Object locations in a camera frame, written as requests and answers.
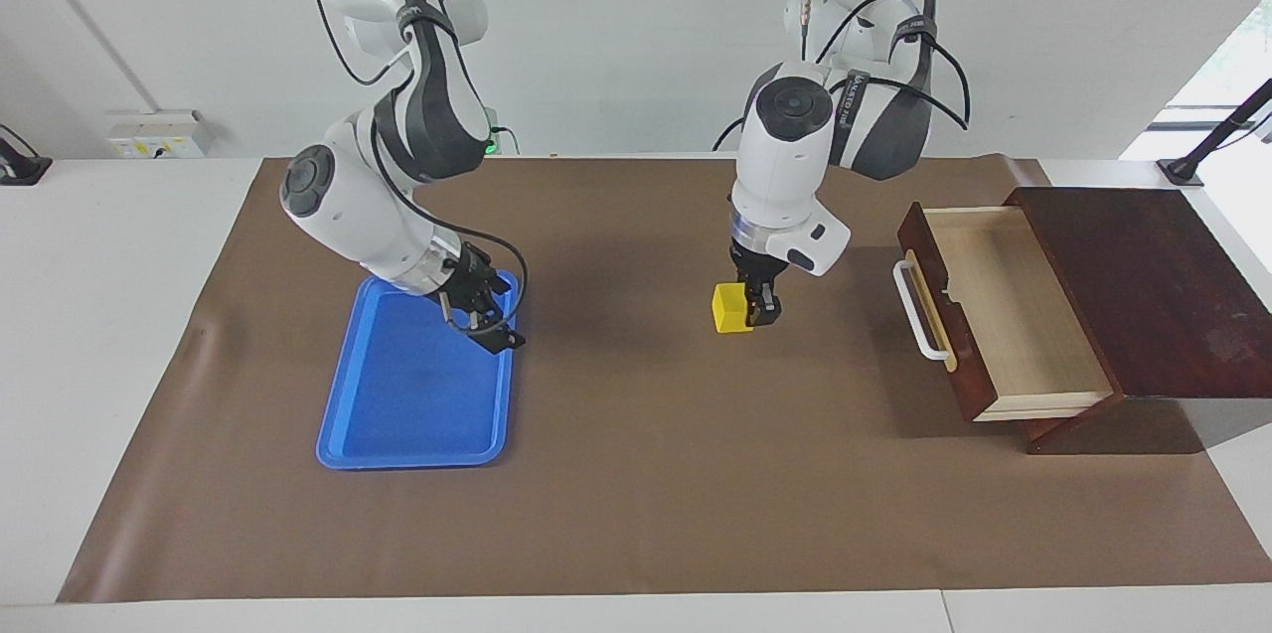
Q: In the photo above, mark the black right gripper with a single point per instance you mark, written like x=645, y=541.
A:
x=467, y=280

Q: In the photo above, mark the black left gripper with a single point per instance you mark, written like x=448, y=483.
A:
x=755, y=273

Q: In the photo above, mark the yellow block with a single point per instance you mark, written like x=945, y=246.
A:
x=730, y=310

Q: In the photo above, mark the wooden drawer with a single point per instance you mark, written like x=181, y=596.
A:
x=1004, y=315

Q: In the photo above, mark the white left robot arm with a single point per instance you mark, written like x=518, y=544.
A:
x=785, y=176

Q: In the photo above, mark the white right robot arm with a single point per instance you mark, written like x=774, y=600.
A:
x=338, y=206

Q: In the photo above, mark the blue plastic tray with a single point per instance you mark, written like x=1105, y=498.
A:
x=407, y=404

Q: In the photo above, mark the brown table mat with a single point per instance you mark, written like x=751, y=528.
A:
x=646, y=474

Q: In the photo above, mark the dark wooden cabinet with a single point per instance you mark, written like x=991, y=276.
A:
x=1143, y=295

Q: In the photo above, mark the small black stand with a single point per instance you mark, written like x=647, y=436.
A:
x=22, y=166

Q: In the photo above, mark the white wall outlet box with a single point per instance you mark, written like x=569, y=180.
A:
x=159, y=134

